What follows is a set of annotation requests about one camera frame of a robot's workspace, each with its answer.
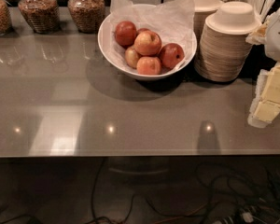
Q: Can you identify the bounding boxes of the red apple right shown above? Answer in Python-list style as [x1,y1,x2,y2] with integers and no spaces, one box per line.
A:
[159,43,185,69]

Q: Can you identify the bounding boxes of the middle glass cereal jar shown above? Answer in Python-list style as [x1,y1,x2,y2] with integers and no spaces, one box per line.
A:
[18,0,60,34]

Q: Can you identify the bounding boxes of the black floor cable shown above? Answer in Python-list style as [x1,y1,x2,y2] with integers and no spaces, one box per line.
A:
[90,158,138,224]

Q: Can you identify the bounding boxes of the white power plug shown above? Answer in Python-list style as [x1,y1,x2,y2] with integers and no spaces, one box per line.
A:
[241,212,254,224]

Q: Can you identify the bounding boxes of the hidden red apple back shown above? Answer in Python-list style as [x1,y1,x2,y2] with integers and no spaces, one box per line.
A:
[137,28,149,35]

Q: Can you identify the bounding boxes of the yellow-red apple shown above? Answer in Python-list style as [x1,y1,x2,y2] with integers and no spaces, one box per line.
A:
[134,30,161,56]
[136,57,161,76]

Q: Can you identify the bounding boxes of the dark red apple back left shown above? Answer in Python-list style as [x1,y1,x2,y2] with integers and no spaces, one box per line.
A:
[115,21,137,47]

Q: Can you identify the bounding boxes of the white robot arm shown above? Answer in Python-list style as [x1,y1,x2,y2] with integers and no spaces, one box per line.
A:
[247,8,280,128]

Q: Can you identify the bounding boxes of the white ceramic bowl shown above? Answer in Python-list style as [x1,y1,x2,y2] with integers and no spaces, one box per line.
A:
[98,4,197,81]

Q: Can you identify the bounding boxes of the right glass cereal jar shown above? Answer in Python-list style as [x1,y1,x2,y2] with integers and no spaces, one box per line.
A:
[67,0,105,34]

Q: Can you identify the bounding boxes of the white paper bowl liner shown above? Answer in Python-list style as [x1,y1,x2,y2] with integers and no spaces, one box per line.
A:
[105,0,197,80]

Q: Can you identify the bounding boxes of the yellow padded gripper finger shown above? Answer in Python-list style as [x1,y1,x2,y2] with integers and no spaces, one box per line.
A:
[247,62,280,128]

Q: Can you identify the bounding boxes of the orange floor cable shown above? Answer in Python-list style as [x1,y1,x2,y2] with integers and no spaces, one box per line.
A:
[152,203,209,224]

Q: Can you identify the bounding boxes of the front stack paper bowls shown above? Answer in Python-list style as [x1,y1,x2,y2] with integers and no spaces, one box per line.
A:
[194,1,261,82]

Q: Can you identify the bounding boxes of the small apple left front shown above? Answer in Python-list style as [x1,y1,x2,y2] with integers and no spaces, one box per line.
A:
[125,46,142,69]

